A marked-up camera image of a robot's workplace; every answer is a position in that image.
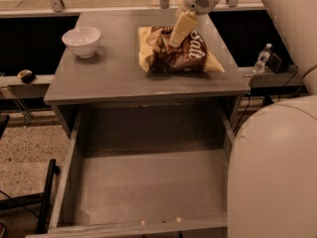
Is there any grey open top drawer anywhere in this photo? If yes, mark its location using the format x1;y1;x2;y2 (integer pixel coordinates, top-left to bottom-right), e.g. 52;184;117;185
29;101;232;238

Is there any white ceramic bowl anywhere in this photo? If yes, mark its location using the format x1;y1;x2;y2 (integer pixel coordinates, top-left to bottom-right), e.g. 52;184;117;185
61;27;101;59

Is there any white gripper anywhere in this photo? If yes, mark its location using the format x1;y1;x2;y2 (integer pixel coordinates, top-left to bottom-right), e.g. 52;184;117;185
169;0;220;48

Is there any brown sea salt chip bag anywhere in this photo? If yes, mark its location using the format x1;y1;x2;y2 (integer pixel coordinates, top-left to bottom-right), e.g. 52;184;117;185
138;26;225;72

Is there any yellow black tape measure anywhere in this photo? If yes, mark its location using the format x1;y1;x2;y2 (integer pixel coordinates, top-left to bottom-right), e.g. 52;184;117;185
18;69;36;83

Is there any black floor cable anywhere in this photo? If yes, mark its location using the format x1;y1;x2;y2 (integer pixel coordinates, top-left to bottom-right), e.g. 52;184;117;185
232;70;299;135

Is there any grey cabinet counter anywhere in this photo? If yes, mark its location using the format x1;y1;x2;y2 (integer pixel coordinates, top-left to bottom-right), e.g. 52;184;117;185
45;9;250;132

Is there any clear plastic water bottle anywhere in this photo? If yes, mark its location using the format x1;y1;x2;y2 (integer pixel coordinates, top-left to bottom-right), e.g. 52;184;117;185
254;43;271;73

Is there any black metal stand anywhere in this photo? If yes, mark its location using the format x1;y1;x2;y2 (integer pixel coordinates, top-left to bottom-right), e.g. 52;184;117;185
0;159;60;234

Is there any small black box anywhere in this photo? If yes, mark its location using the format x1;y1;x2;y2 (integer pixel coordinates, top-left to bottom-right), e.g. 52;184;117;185
268;53;291;73

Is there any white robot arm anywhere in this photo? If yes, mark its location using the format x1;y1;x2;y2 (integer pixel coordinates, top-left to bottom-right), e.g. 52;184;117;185
227;0;317;238

